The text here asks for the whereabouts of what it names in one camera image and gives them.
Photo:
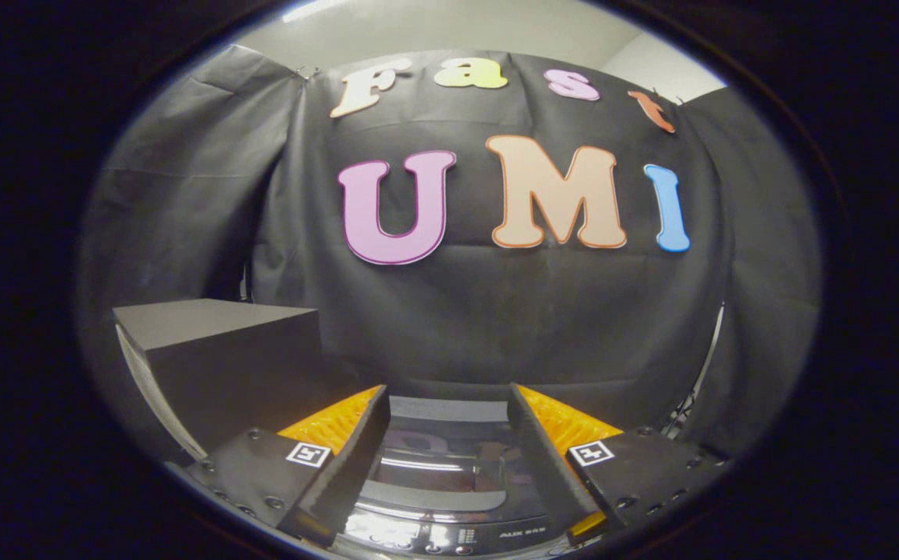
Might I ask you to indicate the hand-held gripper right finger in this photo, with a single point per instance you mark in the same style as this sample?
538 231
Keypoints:
543 459

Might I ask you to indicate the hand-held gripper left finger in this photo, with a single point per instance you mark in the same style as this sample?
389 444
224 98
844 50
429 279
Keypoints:
360 451

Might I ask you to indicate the grey washing machine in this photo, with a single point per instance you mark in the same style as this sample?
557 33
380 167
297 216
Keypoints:
449 537

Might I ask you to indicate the dark cabinet with white door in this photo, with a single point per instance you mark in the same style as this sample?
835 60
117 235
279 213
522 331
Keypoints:
239 365

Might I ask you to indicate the black backdrop cloth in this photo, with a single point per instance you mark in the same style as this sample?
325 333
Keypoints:
496 311

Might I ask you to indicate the black light stand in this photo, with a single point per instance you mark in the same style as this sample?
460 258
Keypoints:
702 373

